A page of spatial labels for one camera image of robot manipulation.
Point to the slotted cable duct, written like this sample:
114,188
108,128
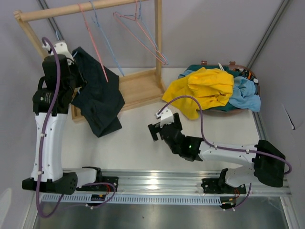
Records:
142,199

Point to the camouflage patterned shorts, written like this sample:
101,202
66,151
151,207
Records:
249,74

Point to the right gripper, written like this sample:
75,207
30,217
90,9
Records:
154,130

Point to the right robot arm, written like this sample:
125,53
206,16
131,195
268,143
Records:
262,162

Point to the aluminium corner wall profile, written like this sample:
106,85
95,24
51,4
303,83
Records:
284,5

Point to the yellow shorts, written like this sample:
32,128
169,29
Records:
201,89

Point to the pink translucent plastic basin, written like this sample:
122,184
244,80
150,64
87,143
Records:
238,111

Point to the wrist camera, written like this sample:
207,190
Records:
165,115
50,52

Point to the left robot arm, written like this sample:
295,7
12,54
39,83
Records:
51,104

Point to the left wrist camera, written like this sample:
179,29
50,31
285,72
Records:
50,52

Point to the dark green shorts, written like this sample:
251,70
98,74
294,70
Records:
228,68

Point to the black shorts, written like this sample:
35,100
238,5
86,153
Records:
100,100

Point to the aluminium mounting rail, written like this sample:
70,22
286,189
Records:
154,182

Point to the light blue shorts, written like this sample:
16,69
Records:
245,94

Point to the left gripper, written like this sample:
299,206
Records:
80,81

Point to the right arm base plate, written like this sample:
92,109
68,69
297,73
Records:
214,186

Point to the pink hanger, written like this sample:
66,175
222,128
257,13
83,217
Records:
138,33
93,42

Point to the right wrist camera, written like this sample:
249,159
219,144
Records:
165,115

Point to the wooden clothes rack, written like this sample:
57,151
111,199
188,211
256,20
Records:
138,89

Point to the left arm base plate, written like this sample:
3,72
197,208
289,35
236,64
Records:
100,185

